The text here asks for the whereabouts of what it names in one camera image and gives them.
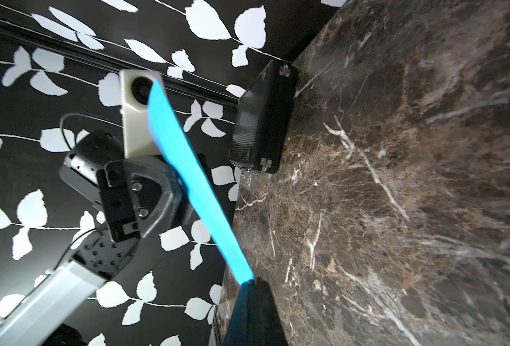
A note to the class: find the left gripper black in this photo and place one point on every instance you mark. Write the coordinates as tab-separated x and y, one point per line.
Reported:
145	195

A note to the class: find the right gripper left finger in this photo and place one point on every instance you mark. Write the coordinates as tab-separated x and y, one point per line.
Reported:
242	327

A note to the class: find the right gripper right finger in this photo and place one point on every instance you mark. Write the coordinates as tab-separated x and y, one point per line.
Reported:
269	330

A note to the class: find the blue square paper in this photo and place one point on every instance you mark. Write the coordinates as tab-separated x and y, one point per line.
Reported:
173	144

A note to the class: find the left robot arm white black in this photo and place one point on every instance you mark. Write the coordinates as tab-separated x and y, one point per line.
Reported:
87	265

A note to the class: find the black case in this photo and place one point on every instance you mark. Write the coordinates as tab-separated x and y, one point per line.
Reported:
263	118

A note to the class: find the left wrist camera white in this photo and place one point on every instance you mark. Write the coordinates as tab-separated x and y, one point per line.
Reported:
135	90

